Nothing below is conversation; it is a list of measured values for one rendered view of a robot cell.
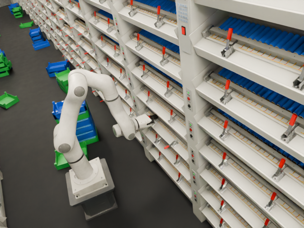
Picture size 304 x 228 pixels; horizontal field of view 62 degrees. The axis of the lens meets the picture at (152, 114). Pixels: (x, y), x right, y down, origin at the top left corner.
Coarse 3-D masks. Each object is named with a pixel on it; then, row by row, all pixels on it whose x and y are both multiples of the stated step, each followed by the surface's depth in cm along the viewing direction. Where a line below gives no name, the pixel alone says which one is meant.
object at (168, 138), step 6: (144, 108) 194; (150, 114) 191; (156, 120) 185; (156, 126) 182; (162, 132) 176; (168, 138) 170; (180, 150) 160; (186, 150) 158; (180, 156) 162; (186, 156) 156
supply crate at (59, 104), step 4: (84, 100) 250; (60, 104) 247; (84, 104) 232; (56, 108) 246; (60, 108) 245; (80, 108) 233; (84, 108) 234; (52, 112) 228; (60, 112) 240; (80, 112) 235; (56, 116) 230; (60, 116) 232
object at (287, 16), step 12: (204, 0) 83; (216, 0) 78; (228, 0) 73; (240, 0) 70; (252, 0) 68; (264, 0) 65; (276, 0) 63; (288, 0) 61; (300, 0) 59; (240, 12) 73; (252, 12) 69; (264, 12) 66; (276, 12) 62; (288, 12) 59; (300, 12) 57; (288, 24) 62; (300, 24) 59
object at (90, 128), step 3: (93, 123) 256; (90, 126) 248; (93, 126) 249; (78, 129) 246; (81, 129) 247; (84, 129) 248; (87, 129) 249; (90, 129) 250; (93, 129) 251; (78, 132) 247; (81, 132) 248; (84, 132) 249
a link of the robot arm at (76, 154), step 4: (56, 128) 161; (56, 132) 158; (76, 140) 169; (76, 144) 168; (76, 148) 166; (80, 148) 168; (68, 152) 165; (72, 152) 164; (76, 152) 165; (80, 152) 167; (64, 156) 166; (68, 156) 164; (72, 156) 164; (76, 156) 165; (80, 156) 167; (68, 160) 165; (72, 160) 165; (76, 160) 166
